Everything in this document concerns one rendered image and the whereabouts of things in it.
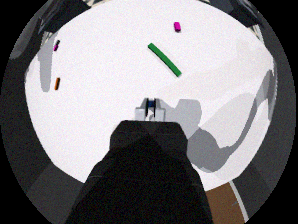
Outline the green rod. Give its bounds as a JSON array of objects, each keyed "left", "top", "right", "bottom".
[{"left": 148, "top": 43, "right": 182, "bottom": 76}]

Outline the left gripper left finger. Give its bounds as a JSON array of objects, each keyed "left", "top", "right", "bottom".
[{"left": 134, "top": 97, "right": 149, "bottom": 121}]

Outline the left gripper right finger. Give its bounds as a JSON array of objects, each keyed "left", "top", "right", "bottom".
[{"left": 154, "top": 97, "right": 166, "bottom": 121}]

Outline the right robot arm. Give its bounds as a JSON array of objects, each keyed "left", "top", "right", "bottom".
[{"left": 9, "top": 0, "right": 61, "bottom": 59}]

